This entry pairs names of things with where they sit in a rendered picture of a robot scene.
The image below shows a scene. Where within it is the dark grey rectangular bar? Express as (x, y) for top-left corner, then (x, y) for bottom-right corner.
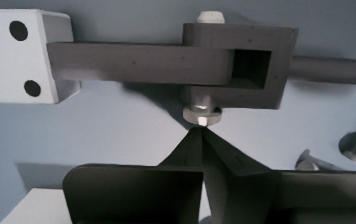
(46, 41), (235, 85)

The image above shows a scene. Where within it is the white divided parts tray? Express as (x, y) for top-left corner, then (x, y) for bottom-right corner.
(0, 188), (72, 224)

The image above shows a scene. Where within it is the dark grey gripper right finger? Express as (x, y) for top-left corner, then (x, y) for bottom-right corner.
(200, 127), (356, 224)

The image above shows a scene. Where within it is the white mounting block with black holes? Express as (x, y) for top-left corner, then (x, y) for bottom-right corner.
(0, 9), (81, 105)

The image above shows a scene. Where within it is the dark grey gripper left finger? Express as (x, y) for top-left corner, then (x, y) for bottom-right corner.
(62, 127), (204, 224)

